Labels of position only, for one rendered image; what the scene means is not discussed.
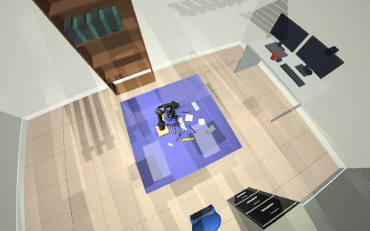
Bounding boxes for grey keyboard with white letter keys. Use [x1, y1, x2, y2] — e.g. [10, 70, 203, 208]
[177, 117, 187, 132]

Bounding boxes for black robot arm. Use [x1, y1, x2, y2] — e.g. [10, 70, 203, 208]
[155, 101, 180, 131]

